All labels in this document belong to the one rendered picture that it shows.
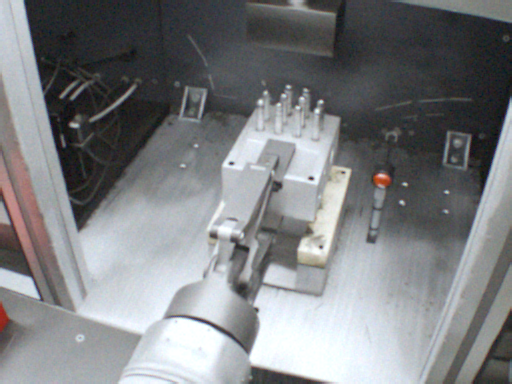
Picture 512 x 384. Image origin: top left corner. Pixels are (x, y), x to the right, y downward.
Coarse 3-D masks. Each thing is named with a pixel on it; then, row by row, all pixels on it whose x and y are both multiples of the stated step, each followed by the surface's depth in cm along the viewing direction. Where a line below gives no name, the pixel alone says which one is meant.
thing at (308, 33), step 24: (264, 0) 51; (288, 0) 52; (312, 0) 52; (336, 0) 52; (264, 24) 52; (288, 24) 51; (312, 24) 50; (336, 24) 50; (288, 48) 53; (312, 48) 52; (336, 48) 53
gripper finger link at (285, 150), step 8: (272, 144) 57; (280, 144) 57; (288, 144) 57; (264, 152) 56; (272, 152) 56; (280, 152) 56; (288, 152) 56; (280, 160) 55; (288, 160) 55; (280, 168) 54; (280, 176) 54
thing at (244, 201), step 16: (240, 176) 49; (256, 176) 49; (272, 176) 50; (240, 192) 47; (256, 192) 47; (224, 208) 46; (240, 208) 46; (256, 208) 47; (240, 224) 44; (240, 240) 43
